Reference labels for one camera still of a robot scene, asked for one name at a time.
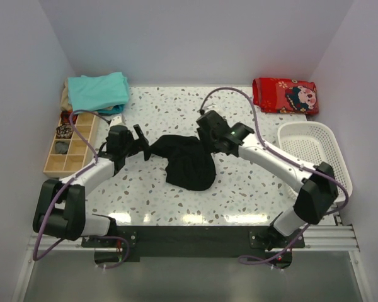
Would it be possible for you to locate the black t shirt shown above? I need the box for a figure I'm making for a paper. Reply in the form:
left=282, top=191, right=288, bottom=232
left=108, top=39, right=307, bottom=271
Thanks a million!
left=149, top=135, right=216, bottom=191

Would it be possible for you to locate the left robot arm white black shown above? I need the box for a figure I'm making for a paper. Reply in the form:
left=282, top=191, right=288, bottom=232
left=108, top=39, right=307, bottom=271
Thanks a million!
left=32, top=125, right=150, bottom=247

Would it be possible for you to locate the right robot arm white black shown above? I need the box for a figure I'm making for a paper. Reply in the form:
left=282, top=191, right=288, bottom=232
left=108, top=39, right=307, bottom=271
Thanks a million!
left=197, top=110, right=338, bottom=250

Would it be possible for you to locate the wooden compartment organizer box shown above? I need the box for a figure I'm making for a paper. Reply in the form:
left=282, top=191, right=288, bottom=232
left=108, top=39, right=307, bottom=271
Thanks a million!
left=43, top=113, right=100, bottom=178

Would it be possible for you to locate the folded teal t shirt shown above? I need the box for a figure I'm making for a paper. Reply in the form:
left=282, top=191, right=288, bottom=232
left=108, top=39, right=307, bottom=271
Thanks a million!
left=67, top=72, right=130, bottom=111

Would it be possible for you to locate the patterned rolled sock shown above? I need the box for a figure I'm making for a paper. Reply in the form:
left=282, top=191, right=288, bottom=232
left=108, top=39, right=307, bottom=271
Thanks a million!
left=55, top=124, right=74, bottom=139

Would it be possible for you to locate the grey rolled sock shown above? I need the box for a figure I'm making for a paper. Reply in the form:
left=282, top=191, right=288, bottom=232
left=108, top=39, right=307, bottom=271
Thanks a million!
left=54, top=141, right=69, bottom=155

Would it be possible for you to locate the red black rolled sock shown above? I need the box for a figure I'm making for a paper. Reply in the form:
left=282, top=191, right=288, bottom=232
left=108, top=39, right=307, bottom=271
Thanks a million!
left=60, top=111, right=76, bottom=125

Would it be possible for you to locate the folded beige t shirt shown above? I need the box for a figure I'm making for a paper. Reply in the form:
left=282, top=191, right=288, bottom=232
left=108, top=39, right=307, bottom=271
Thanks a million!
left=60, top=79, right=72, bottom=111

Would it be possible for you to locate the red cartoon print cloth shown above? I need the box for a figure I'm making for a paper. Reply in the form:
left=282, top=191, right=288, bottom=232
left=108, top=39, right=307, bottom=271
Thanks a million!
left=252, top=77, right=319, bottom=115

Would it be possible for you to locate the white perforated plastic basket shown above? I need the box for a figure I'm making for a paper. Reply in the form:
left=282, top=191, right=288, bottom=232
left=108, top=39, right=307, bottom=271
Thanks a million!
left=277, top=121, right=353, bottom=195

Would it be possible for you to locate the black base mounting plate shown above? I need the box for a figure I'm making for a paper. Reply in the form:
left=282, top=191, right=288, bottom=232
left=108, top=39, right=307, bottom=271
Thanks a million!
left=82, top=226, right=306, bottom=268

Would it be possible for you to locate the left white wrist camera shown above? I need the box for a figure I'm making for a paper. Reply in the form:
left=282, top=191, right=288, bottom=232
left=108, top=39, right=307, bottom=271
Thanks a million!
left=109, top=115, right=125, bottom=127

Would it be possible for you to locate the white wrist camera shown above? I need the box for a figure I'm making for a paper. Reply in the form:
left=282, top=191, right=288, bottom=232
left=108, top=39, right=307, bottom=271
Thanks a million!
left=109, top=115, right=125, bottom=127
left=202, top=103, right=223, bottom=115

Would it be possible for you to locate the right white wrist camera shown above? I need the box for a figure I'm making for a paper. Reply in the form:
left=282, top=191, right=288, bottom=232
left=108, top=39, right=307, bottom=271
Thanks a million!
left=202, top=103, right=223, bottom=115

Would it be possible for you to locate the aluminium rail frame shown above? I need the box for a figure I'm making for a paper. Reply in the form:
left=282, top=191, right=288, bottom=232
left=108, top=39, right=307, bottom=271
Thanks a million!
left=13, top=225, right=372, bottom=301

